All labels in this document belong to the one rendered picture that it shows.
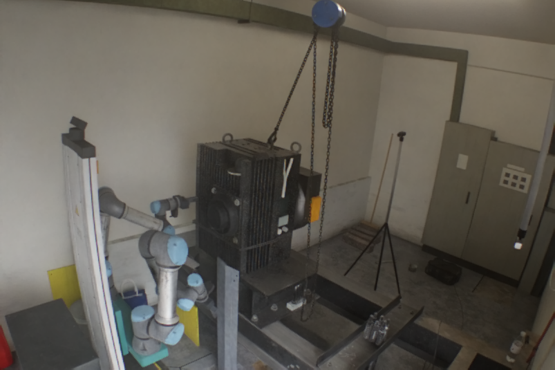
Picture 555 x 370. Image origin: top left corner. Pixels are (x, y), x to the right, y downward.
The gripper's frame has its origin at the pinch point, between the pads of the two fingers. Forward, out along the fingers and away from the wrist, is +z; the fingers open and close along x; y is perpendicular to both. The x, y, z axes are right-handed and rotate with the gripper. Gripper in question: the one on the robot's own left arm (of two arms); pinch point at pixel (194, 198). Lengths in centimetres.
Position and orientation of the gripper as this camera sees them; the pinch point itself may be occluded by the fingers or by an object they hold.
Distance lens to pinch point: 242.0
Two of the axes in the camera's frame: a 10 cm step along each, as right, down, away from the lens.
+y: 1.0, -9.6, -2.8
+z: 6.9, -1.4, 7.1
